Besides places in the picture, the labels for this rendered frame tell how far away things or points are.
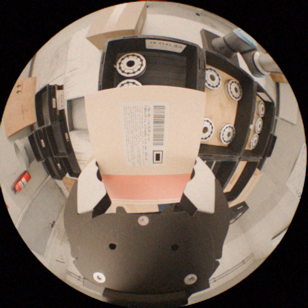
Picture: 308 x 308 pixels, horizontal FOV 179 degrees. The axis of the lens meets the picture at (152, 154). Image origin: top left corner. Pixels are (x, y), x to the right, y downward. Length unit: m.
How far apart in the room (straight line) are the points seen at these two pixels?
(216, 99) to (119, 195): 0.48
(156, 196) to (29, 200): 2.79
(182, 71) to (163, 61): 0.08
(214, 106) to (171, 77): 0.22
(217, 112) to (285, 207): 3.49
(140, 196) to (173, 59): 0.45
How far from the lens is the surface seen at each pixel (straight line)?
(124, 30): 0.51
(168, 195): 0.15
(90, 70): 0.65
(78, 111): 0.65
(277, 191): 3.65
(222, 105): 0.50
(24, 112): 2.55
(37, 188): 2.90
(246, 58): 0.63
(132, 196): 0.15
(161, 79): 0.40
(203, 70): 0.35
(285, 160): 3.48
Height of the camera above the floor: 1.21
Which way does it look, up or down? 61 degrees down
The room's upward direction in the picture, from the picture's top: 176 degrees clockwise
